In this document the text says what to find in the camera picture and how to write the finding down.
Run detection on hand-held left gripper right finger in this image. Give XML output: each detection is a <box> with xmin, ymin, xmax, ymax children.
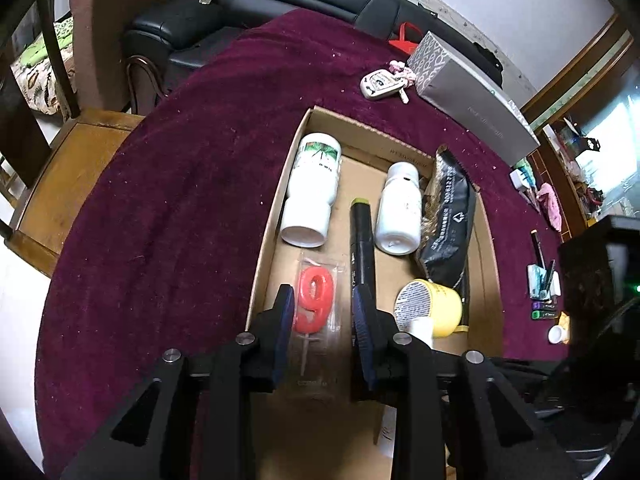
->
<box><xmin>350</xmin><ymin>287</ymin><xmax>583</xmax><ymax>480</ymax></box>

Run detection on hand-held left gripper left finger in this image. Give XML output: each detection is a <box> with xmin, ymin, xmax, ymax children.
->
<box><xmin>60</xmin><ymin>284</ymin><xmax>296</xmax><ymax>480</ymax></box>

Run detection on red number candle packet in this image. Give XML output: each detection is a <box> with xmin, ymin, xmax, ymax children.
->
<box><xmin>287</xmin><ymin>255</ymin><xmax>348</xmax><ymax>403</ymax></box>

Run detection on squat white bottle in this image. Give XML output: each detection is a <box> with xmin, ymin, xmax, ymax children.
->
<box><xmin>406</xmin><ymin>317</ymin><xmax>436</xmax><ymax>350</ymax></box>

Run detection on yellow jar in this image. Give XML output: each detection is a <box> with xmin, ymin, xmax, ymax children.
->
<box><xmin>394</xmin><ymin>280</ymin><xmax>463</xmax><ymax>339</ymax></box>

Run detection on black marker olive cap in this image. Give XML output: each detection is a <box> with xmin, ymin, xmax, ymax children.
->
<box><xmin>350</xmin><ymin>198</ymin><xmax>379</xmax><ymax>301</ymax></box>

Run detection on small white bottle green label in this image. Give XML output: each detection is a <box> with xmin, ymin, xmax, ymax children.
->
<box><xmin>375</xmin><ymin>161</ymin><xmax>423</xmax><ymax>256</ymax></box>

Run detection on black snack packet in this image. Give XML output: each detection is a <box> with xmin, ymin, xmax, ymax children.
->
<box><xmin>414</xmin><ymin>145</ymin><xmax>477</xmax><ymax>333</ymax></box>

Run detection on large white bottle leaf label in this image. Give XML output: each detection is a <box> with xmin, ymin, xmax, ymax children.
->
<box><xmin>279</xmin><ymin>132</ymin><xmax>343</xmax><ymax>248</ymax></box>

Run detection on cardboard box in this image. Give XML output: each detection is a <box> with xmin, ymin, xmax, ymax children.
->
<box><xmin>245</xmin><ymin>106</ymin><xmax>503</xmax><ymax>480</ymax></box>

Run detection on white teal carton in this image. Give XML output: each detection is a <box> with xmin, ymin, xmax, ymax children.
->
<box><xmin>527</xmin><ymin>265</ymin><xmax>548</xmax><ymax>297</ymax></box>

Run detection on pink cloth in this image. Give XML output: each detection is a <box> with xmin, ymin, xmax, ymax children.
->
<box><xmin>536</xmin><ymin>182</ymin><xmax>563</xmax><ymax>233</ymax></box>

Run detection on long grey box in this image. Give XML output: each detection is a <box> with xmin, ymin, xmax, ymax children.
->
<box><xmin>406</xmin><ymin>31</ymin><xmax>542</xmax><ymax>167</ymax></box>

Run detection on white key fob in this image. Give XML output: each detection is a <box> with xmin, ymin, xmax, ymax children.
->
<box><xmin>360</xmin><ymin>70</ymin><xmax>412</xmax><ymax>106</ymax></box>

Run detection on red bag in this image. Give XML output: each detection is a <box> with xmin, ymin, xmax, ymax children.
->
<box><xmin>389</xmin><ymin>22</ymin><xmax>425</xmax><ymax>56</ymax></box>

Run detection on black leather sofa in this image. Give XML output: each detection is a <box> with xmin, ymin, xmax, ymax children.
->
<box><xmin>122</xmin><ymin>0</ymin><xmax>503</xmax><ymax>98</ymax></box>

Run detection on brown armchair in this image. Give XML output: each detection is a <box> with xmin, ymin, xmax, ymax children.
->
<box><xmin>67</xmin><ymin>0</ymin><xmax>171</xmax><ymax>116</ymax></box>

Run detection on floral cushion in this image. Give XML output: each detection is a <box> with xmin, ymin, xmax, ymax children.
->
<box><xmin>10</xmin><ymin>17</ymin><xmax>78</xmax><ymax>116</ymax></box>

